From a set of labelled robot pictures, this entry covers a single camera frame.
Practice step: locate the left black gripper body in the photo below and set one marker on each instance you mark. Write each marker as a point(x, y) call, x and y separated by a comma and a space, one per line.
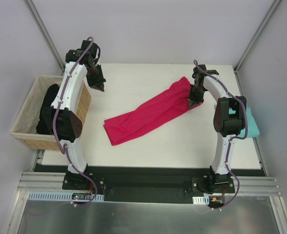
point(95, 79)

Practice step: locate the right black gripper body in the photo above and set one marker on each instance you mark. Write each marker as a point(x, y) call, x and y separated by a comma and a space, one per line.
point(195, 96)

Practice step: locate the pink t shirt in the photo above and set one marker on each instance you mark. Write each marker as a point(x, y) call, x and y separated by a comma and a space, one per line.
point(164, 107)

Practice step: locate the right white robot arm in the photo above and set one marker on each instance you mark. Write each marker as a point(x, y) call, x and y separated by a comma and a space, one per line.
point(230, 118)

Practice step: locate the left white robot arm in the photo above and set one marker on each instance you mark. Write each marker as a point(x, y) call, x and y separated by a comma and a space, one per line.
point(61, 118)

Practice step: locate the folded teal t shirt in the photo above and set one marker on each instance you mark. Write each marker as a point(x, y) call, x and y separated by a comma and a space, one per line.
point(253, 130)

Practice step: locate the black t shirt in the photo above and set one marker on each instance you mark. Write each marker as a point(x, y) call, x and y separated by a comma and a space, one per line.
point(49, 97)

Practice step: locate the wicker laundry basket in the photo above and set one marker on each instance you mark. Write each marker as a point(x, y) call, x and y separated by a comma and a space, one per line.
point(24, 127)

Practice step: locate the left rear aluminium post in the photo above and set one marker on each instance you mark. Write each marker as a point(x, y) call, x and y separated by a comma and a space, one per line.
point(44, 33)

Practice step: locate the aluminium post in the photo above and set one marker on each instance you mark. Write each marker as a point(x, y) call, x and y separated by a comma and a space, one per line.
point(44, 33)
point(257, 34)

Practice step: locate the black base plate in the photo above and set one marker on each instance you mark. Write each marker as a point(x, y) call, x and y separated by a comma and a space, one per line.
point(149, 185)

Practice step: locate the right white cable duct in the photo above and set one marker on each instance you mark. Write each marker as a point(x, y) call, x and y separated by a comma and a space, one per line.
point(200, 200)

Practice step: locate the white cable duct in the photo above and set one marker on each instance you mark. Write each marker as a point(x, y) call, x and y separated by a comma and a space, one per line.
point(64, 196)
point(200, 200)

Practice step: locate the aluminium rail frame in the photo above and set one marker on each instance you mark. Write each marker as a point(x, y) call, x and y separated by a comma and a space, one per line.
point(256, 207)

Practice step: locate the right rear aluminium post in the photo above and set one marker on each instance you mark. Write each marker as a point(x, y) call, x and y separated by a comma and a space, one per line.
point(257, 34)

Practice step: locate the left white cable duct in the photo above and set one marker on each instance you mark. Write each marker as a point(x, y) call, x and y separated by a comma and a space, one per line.
point(64, 196)

